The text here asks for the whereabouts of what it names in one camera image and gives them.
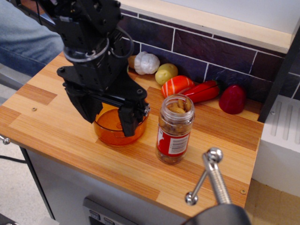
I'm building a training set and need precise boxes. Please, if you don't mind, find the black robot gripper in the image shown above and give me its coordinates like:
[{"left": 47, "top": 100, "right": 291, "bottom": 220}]
[{"left": 57, "top": 27, "right": 148, "bottom": 137}]

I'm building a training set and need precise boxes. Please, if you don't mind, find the clear almond jar red label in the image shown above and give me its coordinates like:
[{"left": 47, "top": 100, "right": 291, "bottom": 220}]
[{"left": 156, "top": 94, "right": 195, "bottom": 165}]

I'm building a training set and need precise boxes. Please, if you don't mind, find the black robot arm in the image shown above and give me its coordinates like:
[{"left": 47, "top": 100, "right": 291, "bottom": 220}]
[{"left": 39, "top": 0, "right": 150, "bottom": 136}]

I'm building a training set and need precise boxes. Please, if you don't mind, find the orange transparent plastic pot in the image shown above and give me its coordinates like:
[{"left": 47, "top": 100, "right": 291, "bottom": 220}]
[{"left": 93, "top": 103, "right": 148, "bottom": 145}]

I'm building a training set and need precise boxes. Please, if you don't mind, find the tan toy bread piece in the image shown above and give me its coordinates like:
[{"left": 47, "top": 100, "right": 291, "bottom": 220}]
[{"left": 127, "top": 55, "right": 136, "bottom": 69}]

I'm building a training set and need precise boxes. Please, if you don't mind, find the white toy garlic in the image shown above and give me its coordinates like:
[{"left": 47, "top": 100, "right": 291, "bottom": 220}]
[{"left": 134, "top": 52, "right": 160, "bottom": 75}]

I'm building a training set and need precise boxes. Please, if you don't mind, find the orange toy salmon piece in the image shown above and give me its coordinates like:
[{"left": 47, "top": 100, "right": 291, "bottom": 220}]
[{"left": 161, "top": 75, "right": 195, "bottom": 98}]

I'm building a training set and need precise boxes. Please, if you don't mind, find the red toy chili pepper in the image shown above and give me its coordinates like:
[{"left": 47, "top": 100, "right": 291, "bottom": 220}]
[{"left": 183, "top": 80, "right": 221, "bottom": 103}]

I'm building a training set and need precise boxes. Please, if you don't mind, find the grey control panel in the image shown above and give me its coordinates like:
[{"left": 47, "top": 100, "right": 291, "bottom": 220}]
[{"left": 83, "top": 197, "right": 136, "bottom": 225}]

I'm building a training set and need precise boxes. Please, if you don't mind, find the person leg in jeans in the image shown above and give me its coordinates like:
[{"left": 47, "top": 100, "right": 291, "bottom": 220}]
[{"left": 0, "top": 0, "right": 64, "bottom": 77}]

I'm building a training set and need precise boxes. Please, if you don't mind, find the small metal knob left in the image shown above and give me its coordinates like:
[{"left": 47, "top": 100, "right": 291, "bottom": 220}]
[{"left": 0, "top": 136, "right": 11, "bottom": 145}]

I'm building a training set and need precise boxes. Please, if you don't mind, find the black clamp body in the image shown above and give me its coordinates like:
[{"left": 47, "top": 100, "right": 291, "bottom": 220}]
[{"left": 183, "top": 204, "right": 251, "bottom": 225}]

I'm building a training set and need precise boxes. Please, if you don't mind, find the white ribbed appliance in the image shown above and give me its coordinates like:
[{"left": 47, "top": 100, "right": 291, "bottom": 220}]
[{"left": 252, "top": 95, "right": 300, "bottom": 196}]

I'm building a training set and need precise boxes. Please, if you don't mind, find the black cable on floor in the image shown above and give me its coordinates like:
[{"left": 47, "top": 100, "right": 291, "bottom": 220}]
[{"left": 0, "top": 155, "right": 27, "bottom": 164}]

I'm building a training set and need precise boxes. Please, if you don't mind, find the metal clamp screw handle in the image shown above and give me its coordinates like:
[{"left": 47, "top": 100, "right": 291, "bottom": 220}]
[{"left": 185, "top": 147, "right": 232, "bottom": 206}]

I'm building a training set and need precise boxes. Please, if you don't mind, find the black shelf post right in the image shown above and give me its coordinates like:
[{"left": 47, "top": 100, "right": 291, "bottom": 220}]
[{"left": 258, "top": 22, "right": 300, "bottom": 123}]

